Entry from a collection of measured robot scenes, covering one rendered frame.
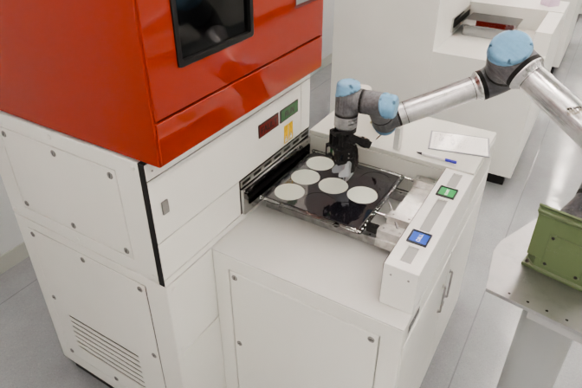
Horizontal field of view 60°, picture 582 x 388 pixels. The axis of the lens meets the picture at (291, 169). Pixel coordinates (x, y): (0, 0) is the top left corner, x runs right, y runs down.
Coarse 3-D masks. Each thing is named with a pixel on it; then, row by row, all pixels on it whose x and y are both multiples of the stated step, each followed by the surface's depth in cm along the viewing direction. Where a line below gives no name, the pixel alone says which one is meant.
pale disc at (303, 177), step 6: (294, 174) 178; (300, 174) 178; (306, 174) 178; (312, 174) 178; (318, 174) 178; (294, 180) 175; (300, 180) 175; (306, 180) 175; (312, 180) 175; (318, 180) 175
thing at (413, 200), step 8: (408, 192) 172; (416, 192) 172; (424, 192) 172; (408, 200) 168; (416, 200) 168; (400, 208) 164; (408, 208) 164; (416, 208) 164; (376, 240) 152; (384, 240) 151; (384, 248) 151; (392, 248) 150
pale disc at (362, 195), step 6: (360, 186) 172; (348, 192) 169; (354, 192) 169; (360, 192) 169; (366, 192) 169; (372, 192) 169; (354, 198) 166; (360, 198) 166; (366, 198) 166; (372, 198) 166
